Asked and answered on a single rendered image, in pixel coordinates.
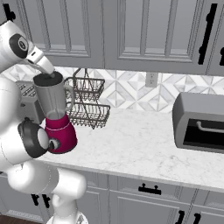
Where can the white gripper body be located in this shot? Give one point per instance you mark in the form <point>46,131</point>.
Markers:
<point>46,65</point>

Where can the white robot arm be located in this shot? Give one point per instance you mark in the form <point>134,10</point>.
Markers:
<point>17,163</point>

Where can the black blender lid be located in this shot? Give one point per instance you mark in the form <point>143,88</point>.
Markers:
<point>48,79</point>

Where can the blender with magenta base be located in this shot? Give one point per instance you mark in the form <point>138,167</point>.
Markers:
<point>61,132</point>

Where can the grey toaster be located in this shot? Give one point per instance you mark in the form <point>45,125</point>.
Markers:
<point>29,108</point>

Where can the grey base cupboard door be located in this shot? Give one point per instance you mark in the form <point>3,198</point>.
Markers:
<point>14,201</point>
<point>140,211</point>
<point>97,198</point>
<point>211,217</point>

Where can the grey toaster oven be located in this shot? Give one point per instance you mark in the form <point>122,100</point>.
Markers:
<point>198,108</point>

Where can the grey drawer front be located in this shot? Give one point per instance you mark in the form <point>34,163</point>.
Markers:
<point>213,198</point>
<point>172,186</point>

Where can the grey wall cupboard door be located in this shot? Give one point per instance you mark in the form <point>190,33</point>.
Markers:
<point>157,32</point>
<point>218,32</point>
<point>67,29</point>

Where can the white wall outlet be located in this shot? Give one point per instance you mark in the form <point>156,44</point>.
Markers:
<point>151,79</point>

